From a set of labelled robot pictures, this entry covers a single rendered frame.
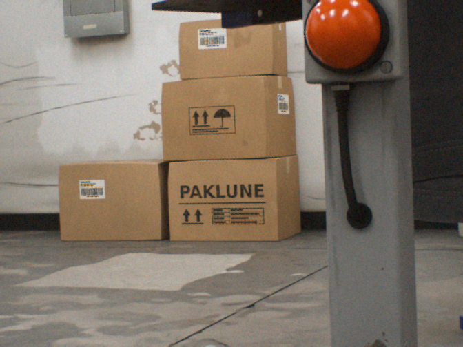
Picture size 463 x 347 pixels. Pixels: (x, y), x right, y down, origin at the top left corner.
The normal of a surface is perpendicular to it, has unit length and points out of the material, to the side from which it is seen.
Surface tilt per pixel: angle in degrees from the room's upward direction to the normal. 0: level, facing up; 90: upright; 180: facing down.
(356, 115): 90
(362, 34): 99
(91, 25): 90
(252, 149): 91
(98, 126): 90
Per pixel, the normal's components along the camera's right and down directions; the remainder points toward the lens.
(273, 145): 0.89, 0.01
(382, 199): -0.36, 0.07
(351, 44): 0.14, 0.52
